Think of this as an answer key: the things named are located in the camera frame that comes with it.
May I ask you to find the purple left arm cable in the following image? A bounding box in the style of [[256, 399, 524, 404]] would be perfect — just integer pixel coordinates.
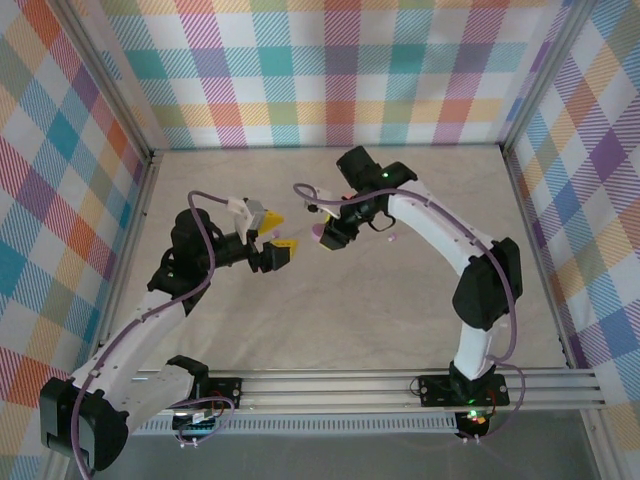
[[71, 190, 236, 474]]

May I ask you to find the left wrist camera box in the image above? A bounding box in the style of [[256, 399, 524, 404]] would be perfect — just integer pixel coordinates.
[[225, 196, 267, 246]]

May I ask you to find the aluminium frame post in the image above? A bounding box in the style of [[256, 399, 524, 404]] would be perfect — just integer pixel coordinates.
[[497, 0, 604, 151], [52, 0, 164, 161]]

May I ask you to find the white slotted cable duct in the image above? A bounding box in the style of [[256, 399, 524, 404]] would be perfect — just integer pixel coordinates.
[[124, 418, 459, 434]]

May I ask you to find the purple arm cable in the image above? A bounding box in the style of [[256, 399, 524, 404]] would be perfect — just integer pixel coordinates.
[[292, 182, 526, 446], [71, 190, 236, 474]]

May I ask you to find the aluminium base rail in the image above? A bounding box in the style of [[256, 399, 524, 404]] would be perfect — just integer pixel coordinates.
[[127, 368, 605, 416]]

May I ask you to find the aluminium table edge rail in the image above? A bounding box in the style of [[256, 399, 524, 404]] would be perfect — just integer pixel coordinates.
[[42, 152, 165, 480], [499, 144, 614, 480]]

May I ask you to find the green controller circuit board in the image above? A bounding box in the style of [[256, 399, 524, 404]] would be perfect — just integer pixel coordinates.
[[172, 410, 221, 437]]

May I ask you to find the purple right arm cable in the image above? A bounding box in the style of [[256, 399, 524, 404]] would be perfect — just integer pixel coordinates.
[[292, 182, 526, 446]]

